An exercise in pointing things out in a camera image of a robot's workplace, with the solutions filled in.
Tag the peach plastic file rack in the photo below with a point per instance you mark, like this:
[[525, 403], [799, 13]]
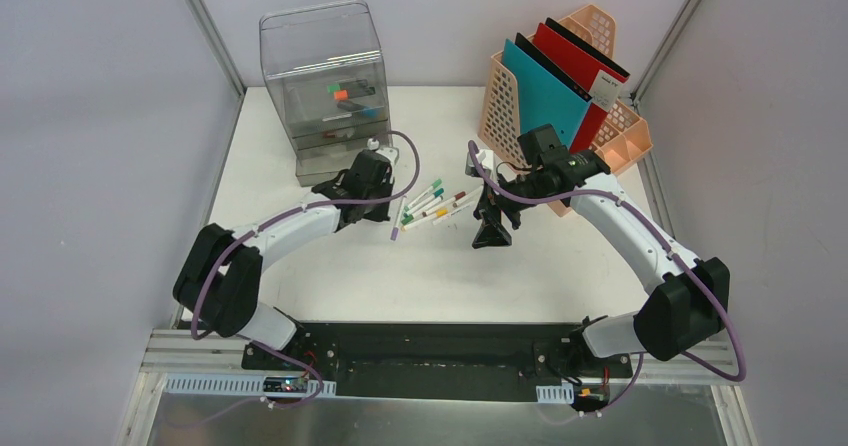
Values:
[[622, 139]]

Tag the red folder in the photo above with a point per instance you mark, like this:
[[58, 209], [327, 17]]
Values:
[[601, 77]]

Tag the brown cap marker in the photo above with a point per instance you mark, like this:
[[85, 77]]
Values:
[[468, 197]]

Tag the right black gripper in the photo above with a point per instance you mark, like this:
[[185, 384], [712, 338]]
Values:
[[492, 231]]

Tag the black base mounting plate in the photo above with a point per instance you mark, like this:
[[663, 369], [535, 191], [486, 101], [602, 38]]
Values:
[[498, 362]]

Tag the orange cap black highlighter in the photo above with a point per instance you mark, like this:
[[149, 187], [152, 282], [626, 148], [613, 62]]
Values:
[[353, 93]]

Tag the yellow cap marker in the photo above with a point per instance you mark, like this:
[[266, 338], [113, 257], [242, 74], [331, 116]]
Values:
[[424, 219]]

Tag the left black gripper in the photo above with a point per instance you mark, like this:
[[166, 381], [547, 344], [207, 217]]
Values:
[[374, 198]]

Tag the blue cap black highlighter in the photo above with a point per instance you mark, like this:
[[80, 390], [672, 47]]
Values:
[[357, 108]]

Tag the green cap black highlighter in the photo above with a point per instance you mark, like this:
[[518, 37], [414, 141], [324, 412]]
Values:
[[348, 85]]

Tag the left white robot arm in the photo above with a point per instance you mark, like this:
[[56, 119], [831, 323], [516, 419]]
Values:
[[221, 276]]

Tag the teal folder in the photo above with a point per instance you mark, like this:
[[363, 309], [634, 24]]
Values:
[[546, 94]]

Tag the dark red cap marker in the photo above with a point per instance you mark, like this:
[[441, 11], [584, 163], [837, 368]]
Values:
[[444, 206]]

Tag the teal cap marker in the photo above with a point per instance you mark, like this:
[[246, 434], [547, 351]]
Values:
[[438, 192]]

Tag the clear grey drawer organizer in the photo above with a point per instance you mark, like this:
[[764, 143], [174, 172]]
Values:
[[303, 50]]

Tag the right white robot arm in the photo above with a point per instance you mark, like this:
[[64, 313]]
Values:
[[687, 296]]

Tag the purple cap marker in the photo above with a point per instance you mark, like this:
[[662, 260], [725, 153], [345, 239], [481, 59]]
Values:
[[397, 222]]

